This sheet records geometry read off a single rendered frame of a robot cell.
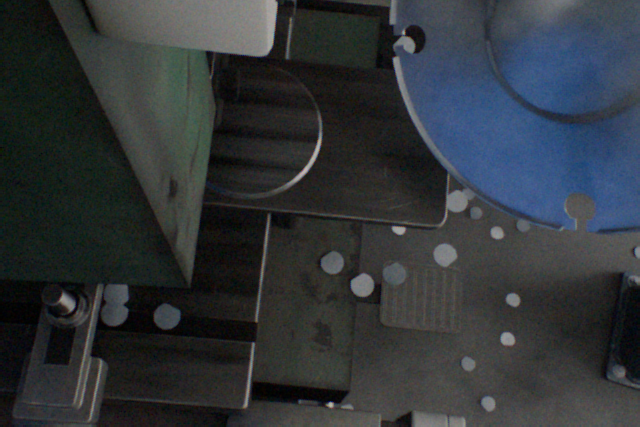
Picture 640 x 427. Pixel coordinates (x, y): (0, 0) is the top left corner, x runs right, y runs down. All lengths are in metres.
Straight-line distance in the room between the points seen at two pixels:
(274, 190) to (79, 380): 0.21
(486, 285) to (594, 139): 0.92
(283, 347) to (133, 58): 0.61
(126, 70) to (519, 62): 0.45
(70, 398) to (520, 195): 0.38
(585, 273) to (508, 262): 0.13
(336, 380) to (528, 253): 0.80
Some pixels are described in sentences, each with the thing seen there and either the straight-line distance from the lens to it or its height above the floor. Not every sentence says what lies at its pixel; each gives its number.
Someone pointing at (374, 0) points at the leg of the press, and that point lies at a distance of 0.98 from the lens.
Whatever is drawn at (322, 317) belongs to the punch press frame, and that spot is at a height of 0.65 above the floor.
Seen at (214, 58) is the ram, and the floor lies 0.97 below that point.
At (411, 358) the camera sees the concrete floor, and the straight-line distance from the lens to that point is 1.51.
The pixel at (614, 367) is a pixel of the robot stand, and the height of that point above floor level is 0.02.
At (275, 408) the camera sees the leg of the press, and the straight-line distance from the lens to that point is 0.84.
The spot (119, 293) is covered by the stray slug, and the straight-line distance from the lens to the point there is 0.80.
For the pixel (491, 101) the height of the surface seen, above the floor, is 0.87.
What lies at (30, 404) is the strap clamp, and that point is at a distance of 0.76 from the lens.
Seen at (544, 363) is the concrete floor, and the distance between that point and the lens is 1.56.
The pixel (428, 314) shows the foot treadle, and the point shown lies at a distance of 1.36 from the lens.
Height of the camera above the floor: 1.48
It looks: 72 degrees down
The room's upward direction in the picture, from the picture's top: 7 degrees clockwise
